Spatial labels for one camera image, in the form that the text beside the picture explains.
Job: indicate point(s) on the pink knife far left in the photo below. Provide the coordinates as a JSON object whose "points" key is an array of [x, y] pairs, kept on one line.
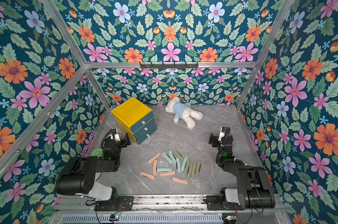
{"points": [[150, 176]]}

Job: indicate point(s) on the mint knife centre upright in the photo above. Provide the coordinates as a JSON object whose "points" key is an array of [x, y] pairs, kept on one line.
{"points": [[178, 165]]}

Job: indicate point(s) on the mint knife right slanted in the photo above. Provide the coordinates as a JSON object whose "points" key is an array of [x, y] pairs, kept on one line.
{"points": [[184, 164]]}

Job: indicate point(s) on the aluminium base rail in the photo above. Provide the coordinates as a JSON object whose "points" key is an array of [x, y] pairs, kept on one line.
{"points": [[163, 209]]}

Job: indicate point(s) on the mint knife horizontal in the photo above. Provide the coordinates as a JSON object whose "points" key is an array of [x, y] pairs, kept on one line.
{"points": [[161, 170]]}

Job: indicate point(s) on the yellow drawer cabinet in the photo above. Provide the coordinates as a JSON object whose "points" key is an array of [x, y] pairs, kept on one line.
{"points": [[123, 113]]}

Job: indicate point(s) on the green lidded small jar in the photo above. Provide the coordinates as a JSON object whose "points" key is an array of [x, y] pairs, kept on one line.
{"points": [[98, 152]]}

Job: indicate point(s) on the mint knife upper left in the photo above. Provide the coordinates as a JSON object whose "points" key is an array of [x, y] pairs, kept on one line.
{"points": [[167, 157]]}

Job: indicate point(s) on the white teddy bear blue shirt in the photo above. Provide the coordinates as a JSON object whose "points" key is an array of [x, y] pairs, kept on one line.
{"points": [[183, 111]]}

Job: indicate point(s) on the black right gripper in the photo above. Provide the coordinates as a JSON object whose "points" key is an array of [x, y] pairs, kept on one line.
{"points": [[214, 139]]}

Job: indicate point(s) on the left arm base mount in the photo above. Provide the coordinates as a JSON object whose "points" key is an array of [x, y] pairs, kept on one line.
{"points": [[117, 203]]}

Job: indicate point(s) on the teal drawer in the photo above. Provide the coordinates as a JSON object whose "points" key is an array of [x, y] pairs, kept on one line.
{"points": [[138, 118], [148, 123], [144, 133]]}

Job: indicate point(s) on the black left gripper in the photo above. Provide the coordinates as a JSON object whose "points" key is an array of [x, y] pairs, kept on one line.
{"points": [[123, 143]]}

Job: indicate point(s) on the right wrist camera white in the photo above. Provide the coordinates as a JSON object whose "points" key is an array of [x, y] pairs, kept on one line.
{"points": [[221, 135]]}

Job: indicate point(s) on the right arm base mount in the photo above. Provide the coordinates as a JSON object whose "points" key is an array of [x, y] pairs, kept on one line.
{"points": [[216, 203]]}

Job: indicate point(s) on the pink knife bottom right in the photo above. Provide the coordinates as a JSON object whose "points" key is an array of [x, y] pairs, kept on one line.
{"points": [[178, 180]]}

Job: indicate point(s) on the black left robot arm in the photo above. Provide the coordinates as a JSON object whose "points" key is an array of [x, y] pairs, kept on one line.
{"points": [[79, 175]]}

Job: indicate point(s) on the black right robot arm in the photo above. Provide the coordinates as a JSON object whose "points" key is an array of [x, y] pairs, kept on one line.
{"points": [[252, 190]]}

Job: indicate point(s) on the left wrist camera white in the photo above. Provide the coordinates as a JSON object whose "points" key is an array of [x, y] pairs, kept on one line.
{"points": [[113, 135]]}

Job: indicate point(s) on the pink knife middle bottom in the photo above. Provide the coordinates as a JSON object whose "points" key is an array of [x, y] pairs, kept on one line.
{"points": [[167, 173]]}

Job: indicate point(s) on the black hook rail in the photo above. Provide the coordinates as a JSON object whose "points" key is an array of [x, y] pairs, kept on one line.
{"points": [[174, 65]]}

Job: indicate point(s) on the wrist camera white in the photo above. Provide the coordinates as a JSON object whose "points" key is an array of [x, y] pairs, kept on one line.
{"points": [[221, 135], [113, 135]]}

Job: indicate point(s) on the olive knife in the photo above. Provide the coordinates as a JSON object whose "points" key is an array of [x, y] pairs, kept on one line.
{"points": [[198, 168], [186, 168], [178, 155], [193, 171], [189, 172]]}

